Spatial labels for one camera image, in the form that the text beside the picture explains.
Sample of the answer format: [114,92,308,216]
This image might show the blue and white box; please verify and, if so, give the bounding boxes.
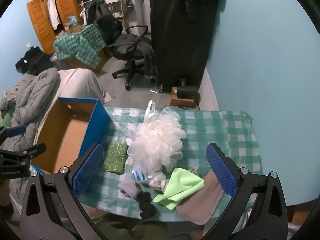
[64,15,84,32]

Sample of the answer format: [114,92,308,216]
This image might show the dark clothes on chair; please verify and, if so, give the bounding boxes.
[107,34,156,83]

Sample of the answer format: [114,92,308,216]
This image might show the brown cloth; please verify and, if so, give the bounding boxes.
[176,169,225,225]

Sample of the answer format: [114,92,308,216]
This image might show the white metal shelf rack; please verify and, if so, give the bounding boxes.
[103,0,127,28]

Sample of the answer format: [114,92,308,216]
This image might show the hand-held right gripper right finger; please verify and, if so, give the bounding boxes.
[200,142,288,240]

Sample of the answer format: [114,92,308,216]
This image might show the small brown box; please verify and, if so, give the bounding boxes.
[170,87,200,107]

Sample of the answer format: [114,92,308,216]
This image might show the blue cardboard box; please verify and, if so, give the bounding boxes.
[30,97,111,194]

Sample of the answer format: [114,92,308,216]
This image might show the black foam roller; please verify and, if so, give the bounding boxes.
[176,79,200,99]

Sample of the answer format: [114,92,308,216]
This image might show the green checkered tablecloth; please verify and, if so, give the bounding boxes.
[75,106,263,223]

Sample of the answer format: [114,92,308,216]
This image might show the black bag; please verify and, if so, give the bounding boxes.
[15,46,54,75]

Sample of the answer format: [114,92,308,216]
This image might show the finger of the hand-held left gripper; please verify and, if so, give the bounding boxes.
[0,125,27,143]
[0,143,47,164]

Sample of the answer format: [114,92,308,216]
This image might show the grey sock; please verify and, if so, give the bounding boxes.
[117,179,138,199]

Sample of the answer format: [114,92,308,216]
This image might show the hanging dark clothes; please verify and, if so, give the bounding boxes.
[80,0,110,25]

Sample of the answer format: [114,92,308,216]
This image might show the blue striped white plastic bag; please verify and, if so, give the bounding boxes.
[131,169,168,188]

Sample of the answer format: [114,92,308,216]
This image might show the person's left forearm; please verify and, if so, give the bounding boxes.
[0,180,14,220]

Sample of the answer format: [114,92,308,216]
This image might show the green sequin scrubbing cloth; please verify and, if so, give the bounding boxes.
[101,141,128,174]

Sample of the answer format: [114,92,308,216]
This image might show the clear plastic bag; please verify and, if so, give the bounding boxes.
[187,166,200,178]

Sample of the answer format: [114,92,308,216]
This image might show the wooden wardrobe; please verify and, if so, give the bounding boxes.
[26,0,85,54]

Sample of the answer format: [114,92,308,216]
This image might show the white door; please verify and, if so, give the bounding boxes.
[132,0,152,34]

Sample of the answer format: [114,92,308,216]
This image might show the grey padded jacket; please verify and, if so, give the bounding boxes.
[0,67,59,198]

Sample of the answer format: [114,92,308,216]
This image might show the black sock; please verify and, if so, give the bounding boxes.
[136,191,157,219]

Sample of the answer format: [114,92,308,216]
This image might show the beige bedding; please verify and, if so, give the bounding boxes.
[35,69,105,145]

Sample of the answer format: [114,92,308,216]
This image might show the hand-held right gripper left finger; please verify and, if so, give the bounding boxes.
[20,142,108,240]

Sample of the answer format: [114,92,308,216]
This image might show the black fabric wardrobe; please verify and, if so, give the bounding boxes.
[142,0,224,93]

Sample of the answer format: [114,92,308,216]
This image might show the black office chair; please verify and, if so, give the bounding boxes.
[94,15,155,92]

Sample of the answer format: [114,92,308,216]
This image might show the green microfiber cloth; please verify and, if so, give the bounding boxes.
[153,167,204,210]

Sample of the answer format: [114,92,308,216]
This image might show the white hanging shirt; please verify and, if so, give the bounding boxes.
[47,0,62,30]

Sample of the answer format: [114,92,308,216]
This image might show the large cardboard box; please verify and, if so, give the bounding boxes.
[56,46,113,73]

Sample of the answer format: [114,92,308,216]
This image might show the white bags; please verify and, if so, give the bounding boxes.
[127,100,187,173]

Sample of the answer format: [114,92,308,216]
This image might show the green checkered cloth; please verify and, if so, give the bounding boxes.
[53,24,107,68]

